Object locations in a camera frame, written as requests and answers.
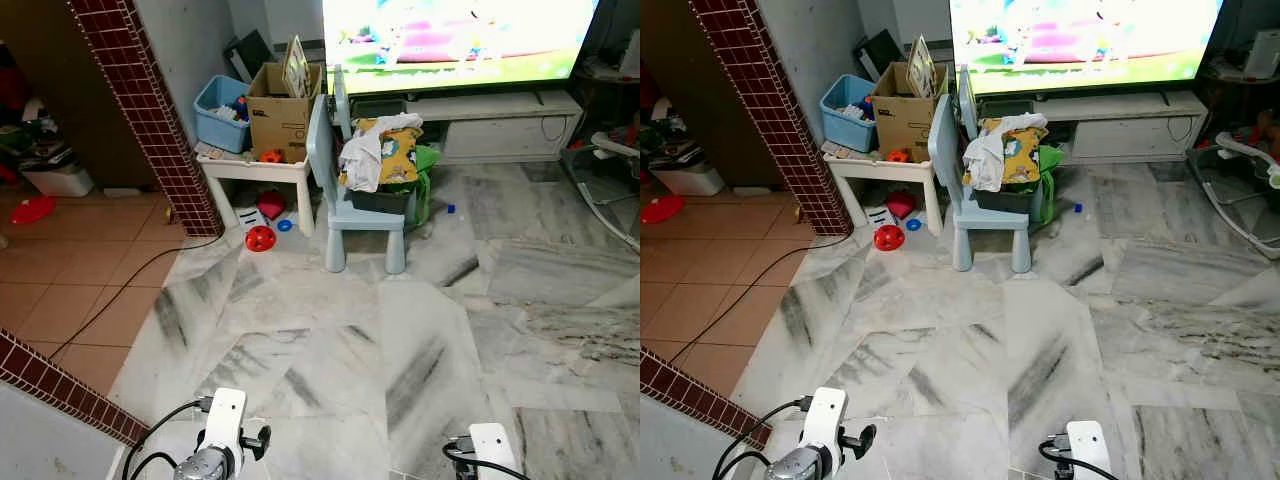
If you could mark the white storage box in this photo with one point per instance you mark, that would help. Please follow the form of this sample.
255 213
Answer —
60 182
690 182

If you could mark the white television console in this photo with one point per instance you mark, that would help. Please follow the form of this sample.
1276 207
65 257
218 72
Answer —
500 135
1130 135

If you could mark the small white plastic table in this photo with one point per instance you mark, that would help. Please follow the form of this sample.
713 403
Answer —
875 168
250 168

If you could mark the blue plastic bin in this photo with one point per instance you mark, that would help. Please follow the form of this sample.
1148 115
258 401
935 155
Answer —
845 135
218 135

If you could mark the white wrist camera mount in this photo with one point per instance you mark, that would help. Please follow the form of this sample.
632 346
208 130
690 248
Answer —
1088 450
225 415
825 415
495 450

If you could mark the dark grey basket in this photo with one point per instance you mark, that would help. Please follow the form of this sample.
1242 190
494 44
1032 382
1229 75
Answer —
380 200
1005 200

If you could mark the black flat board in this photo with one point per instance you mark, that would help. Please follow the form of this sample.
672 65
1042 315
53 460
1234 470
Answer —
878 55
248 55

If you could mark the red toy ball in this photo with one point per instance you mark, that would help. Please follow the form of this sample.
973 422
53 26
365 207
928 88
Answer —
260 239
888 238

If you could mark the green fabric bag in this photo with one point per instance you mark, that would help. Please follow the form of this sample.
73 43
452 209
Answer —
1050 165
425 165

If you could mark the orange toy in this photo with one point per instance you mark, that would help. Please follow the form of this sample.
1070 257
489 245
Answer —
898 156
272 156

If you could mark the white box device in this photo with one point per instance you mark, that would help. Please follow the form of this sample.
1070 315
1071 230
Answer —
1262 55

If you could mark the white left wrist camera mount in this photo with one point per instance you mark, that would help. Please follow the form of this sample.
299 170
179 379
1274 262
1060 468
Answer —
825 415
225 415

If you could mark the picture book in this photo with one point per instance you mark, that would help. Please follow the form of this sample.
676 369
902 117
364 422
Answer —
921 68
296 68

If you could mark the brown cardboard box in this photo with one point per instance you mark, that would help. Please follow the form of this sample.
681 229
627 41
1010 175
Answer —
905 125
280 125

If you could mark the light blue child chair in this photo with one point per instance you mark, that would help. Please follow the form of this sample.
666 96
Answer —
985 222
360 220

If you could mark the pink toy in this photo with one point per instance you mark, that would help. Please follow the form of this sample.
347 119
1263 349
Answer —
900 205
272 207

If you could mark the large flat screen television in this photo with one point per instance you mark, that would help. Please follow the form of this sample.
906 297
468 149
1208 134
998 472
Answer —
1080 40
460 40

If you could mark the yellow printed cloth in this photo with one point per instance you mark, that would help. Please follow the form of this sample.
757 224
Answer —
400 155
1025 155

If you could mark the grey baby bouncer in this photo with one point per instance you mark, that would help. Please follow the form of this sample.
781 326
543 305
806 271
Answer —
610 143
1240 150

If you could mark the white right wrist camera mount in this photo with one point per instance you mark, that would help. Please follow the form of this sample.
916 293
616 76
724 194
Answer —
1088 450
495 450

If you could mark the white crumpled cloth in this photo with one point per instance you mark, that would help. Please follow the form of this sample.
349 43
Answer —
985 160
362 160

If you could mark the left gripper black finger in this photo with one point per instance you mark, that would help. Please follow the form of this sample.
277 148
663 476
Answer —
264 440
866 440

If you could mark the red plastic plate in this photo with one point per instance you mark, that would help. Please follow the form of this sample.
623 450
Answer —
662 210
33 210

